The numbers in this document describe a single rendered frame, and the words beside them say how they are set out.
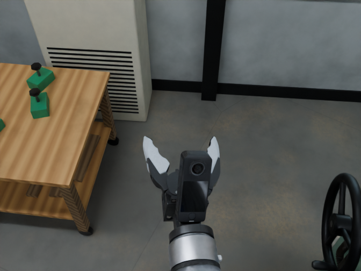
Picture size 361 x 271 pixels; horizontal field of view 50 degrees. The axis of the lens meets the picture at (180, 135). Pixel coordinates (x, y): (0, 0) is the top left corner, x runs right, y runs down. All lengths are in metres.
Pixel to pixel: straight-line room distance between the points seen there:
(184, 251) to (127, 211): 1.48
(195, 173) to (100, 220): 1.49
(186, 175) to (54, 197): 1.41
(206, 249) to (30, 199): 1.48
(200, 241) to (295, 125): 1.93
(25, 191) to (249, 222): 1.11
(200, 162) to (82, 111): 1.24
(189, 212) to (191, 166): 0.08
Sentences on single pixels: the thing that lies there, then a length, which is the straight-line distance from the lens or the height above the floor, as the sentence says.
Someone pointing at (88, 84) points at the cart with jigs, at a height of 0.53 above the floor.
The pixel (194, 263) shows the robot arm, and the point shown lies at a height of 1.25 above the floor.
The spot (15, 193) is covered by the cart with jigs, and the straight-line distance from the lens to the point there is 2.03.
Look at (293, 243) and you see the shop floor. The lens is 2.03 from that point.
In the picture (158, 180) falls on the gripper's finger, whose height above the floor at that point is 1.25.
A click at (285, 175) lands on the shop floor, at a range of 2.22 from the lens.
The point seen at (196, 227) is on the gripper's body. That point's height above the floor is 1.25.
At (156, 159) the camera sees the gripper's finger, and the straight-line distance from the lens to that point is 0.67.
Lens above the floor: 1.79
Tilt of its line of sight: 51 degrees down
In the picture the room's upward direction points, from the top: straight up
